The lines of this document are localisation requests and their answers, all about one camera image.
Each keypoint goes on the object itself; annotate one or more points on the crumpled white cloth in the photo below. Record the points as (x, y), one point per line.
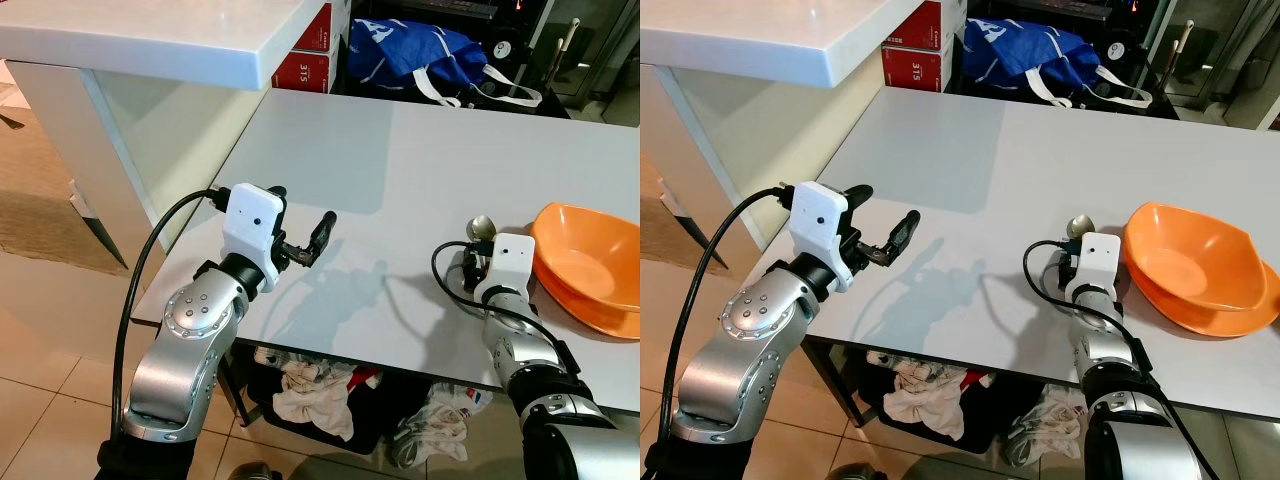
(315, 400)
(915, 395)

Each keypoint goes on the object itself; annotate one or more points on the crumpled white plastic bag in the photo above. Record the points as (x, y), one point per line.
(435, 425)
(1045, 425)

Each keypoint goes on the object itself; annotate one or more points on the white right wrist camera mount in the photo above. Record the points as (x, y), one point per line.
(1095, 262)
(508, 262)

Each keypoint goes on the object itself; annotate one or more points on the silver metal spoon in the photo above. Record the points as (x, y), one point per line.
(1080, 227)
(482, 227)

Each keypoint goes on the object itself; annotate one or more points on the red box printed 315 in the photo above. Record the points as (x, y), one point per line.
(305, 72)
(912, 70)

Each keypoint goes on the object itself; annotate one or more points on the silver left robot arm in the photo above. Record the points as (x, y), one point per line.
(190, 350)
(745, 350)

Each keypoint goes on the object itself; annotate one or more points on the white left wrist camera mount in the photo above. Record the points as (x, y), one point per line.
(818, 225)
(250, 225)

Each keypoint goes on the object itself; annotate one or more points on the orange plastic bowl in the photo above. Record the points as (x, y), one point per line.
(585, 255)
(1185, 255)

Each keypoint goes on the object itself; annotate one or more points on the brown floor rug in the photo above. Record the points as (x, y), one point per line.
(665, 210)
(50, 200)

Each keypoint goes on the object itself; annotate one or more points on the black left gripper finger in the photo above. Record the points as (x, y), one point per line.
(321, 236)
(859, 191)
(277, 191)
(905, 233)

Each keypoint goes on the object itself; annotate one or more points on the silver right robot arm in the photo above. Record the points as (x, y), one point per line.
(535, 350)
(1110, 350)

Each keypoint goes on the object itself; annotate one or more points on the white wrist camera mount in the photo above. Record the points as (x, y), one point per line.
(1095, 262)
(818, 225)
(250, 225)
(508, 262)

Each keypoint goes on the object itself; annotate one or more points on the white kitchen counter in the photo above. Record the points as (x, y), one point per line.
(760, 35)
(150, 40)

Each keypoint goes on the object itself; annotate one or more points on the red and white box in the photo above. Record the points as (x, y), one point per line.
(318, 28)
(925, 22)

